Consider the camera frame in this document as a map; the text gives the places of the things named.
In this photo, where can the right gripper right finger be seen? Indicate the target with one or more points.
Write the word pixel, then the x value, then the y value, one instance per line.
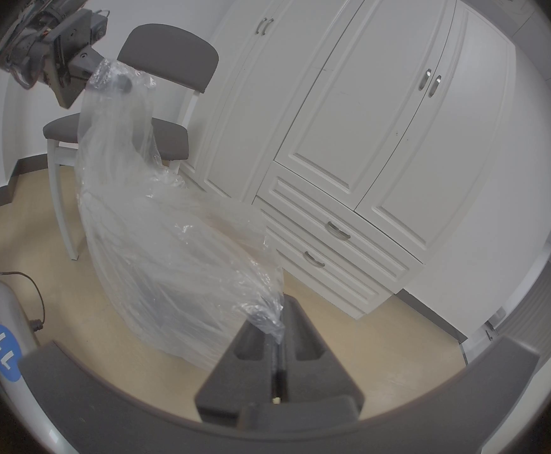
pixel 323 376

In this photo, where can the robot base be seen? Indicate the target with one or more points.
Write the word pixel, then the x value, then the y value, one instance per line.
pixel 1 310

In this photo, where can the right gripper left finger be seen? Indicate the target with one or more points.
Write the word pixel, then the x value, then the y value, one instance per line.
pixel 218 381

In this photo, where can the grey curtain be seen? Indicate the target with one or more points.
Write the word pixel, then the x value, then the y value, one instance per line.
pixel 545 300

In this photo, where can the clear plastic bag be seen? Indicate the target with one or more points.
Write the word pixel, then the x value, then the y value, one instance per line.
pixel 162 253

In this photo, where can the white wardrobe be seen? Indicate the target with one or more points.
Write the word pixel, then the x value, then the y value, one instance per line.
pixel 375 111

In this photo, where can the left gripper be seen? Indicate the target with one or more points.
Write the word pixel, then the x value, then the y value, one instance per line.
pixel 70 40

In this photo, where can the white chair grey cushions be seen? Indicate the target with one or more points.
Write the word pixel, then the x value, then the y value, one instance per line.
pixel 171 50

